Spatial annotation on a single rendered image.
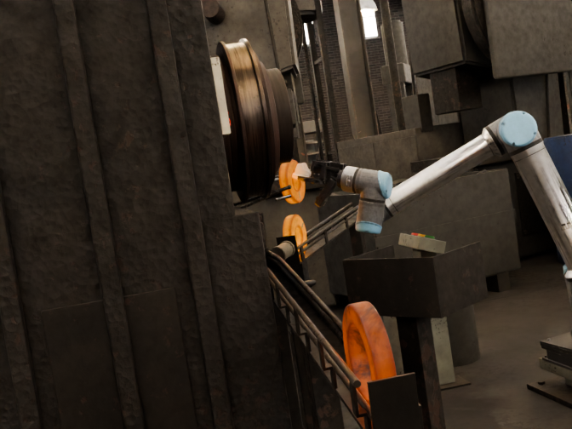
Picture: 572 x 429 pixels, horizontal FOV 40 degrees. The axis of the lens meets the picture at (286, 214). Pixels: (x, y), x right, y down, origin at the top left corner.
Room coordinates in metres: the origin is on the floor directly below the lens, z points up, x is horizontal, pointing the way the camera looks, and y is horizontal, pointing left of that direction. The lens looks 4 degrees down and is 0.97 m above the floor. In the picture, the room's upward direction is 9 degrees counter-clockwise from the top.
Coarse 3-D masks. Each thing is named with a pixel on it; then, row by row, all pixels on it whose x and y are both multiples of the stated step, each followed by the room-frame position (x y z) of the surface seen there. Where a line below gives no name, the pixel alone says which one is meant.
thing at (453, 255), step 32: (384, 256) 1.99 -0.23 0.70; (448, 256) 1.73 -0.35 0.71; (480, 256) 1.83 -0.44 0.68; (352, 288) 1.86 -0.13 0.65; (384, 288) 1.79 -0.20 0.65; (416, 288) 1.73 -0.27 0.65; (448, 288) 1.72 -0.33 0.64; (480, 288) 1.81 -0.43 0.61; (416, 320) 1.83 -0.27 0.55; (416, 352) 1.84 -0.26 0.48; (416, 384) 1.85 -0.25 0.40
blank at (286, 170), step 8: (280, 168) 2.77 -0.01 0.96; (288, 168) 2.76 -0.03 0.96; (280, 176) 2.75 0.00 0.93; (288, 176) 2.75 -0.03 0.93; (280, 184) 2.75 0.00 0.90; (288, 184) 2.74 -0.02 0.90; (296, 184) 2.84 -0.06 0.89; (304, 184) 2.86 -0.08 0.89; (288, 192) 2.75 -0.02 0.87; (296, 192) 2.79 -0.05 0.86; (304, 192) 2.85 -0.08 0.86; (288, 200) 2.77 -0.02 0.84; (296, 200) 2.78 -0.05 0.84
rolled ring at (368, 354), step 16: (352, 304) 1.23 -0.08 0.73; (368, 304) 1.21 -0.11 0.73; (352, 320) 1.22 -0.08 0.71; (368, 320) 1.17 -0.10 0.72; (352, 336) 1.28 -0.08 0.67; (368, 336) 1.15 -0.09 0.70; (384, 336) 1.15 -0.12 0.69; (352, 352) 1.28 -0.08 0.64; (368, 352) 1.16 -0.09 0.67; (384, 352) 1.14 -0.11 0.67; (352, 368) 1.28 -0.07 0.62; (368, 368) 1.28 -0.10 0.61; (384, 368) 1.13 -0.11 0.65; (368, 400) 1.21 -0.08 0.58
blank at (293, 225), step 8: (288, 216) 2.81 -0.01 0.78; (296, 216) 2.82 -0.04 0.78; (288, 224) 2.77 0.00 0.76; (296, 224) 2.81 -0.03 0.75; (304, 224) 2.88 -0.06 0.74; (288, 232) 2.75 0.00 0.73; (296, 232) 2.86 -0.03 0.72; (304, 232) 2.87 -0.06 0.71; (296, 240) 2.85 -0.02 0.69; (304, 240) 2.86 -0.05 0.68
